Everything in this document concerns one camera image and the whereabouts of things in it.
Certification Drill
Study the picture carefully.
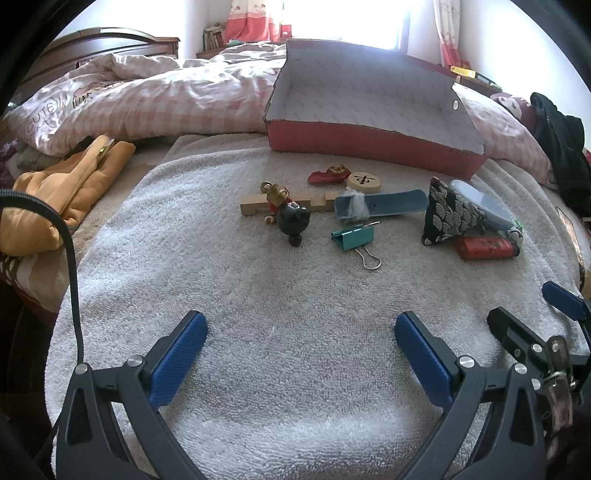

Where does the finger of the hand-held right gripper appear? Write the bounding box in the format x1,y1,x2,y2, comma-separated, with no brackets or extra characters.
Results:
488,307,555,391
542,281,591,321

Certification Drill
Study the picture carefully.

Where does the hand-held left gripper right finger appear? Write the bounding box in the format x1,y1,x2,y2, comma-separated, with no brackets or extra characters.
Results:
394,310,548,480

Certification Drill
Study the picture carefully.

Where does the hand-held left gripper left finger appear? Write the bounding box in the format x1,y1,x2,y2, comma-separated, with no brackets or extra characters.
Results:
54,310,208,480

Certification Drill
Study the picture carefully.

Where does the red lighter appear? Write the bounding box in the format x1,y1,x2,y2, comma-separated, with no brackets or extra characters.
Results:
455,236,522,260

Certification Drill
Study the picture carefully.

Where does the dark wave-patterned triangular pouch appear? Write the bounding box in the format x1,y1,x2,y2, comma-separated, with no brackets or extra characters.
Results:
421,176,486,247

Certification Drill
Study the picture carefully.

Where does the teal binder clip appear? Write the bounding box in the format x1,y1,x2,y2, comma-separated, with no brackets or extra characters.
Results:
331,222,383,270

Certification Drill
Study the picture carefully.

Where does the notched wooden block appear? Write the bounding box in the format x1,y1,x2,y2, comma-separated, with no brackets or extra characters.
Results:
240,187,342,217

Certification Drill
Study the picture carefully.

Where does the small toy figurine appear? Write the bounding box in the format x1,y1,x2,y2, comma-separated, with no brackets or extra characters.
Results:
259,181,311,247

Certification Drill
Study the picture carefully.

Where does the round wooden chess piece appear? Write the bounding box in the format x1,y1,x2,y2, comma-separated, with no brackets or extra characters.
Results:
346,172,384,193

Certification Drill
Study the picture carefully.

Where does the red and gold charm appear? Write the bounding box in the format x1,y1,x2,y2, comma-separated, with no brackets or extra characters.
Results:
308,164,352,185

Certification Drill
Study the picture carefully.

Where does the red cardboard box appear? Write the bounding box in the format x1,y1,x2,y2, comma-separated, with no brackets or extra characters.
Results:
263,39,489,181

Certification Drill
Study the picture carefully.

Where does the white towel blanket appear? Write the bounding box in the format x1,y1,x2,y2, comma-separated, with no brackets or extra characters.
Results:
44,134,587,480

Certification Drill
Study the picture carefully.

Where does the black garment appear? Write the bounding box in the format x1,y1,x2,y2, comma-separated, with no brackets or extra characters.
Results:
530,92,591,204

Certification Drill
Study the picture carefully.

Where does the maroon cartoon pillow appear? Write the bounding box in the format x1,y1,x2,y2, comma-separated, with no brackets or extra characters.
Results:
489,91,539,134

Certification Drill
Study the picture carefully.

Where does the pink checkered duvet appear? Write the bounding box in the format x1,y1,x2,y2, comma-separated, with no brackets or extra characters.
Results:
7,41,555,190

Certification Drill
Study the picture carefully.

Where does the pink and red curtain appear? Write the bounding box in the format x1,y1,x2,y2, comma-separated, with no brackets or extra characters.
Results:
431,0,472,70
224,0,284,44

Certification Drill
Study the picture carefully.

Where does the row of books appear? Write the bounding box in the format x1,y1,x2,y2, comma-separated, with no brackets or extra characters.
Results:
202,25,227,51

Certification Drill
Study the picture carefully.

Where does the dark wooden headboard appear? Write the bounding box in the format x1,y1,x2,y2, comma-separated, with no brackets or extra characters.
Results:
9,28,181,107

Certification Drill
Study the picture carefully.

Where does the black braided cable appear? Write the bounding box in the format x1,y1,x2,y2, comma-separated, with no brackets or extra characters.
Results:
0,189,86,365

